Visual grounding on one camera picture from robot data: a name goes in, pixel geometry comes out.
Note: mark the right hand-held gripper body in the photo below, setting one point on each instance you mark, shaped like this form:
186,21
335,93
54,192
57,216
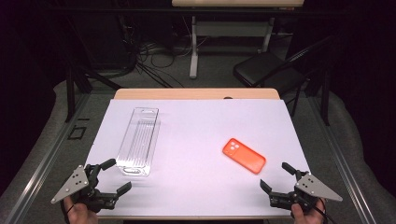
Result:
314,186

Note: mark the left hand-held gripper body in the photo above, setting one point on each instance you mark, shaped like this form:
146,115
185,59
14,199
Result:
73,183

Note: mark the orange phone case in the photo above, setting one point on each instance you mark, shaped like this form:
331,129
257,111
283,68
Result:
244,155

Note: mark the clear plastic packaging tray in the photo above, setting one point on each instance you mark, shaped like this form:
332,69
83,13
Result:
138,140

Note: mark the person's right hand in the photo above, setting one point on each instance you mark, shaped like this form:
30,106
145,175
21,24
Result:
306,217

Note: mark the person's left hand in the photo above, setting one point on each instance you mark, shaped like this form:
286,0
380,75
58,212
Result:
79,216

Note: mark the black metal stand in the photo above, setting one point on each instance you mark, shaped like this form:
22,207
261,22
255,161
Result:
70,93
325,99

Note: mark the white table mat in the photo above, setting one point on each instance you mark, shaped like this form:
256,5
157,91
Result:
199,124

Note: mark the black folding chair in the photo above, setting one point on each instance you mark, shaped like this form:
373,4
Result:
261,68

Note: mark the light wooden table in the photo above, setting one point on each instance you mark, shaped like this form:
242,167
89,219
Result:
186,93

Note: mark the white-framed wooden desk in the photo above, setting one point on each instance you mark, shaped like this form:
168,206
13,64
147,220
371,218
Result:
194,46

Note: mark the aluminium floor rail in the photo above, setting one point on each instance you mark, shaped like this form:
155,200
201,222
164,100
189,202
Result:
46,161
342,161

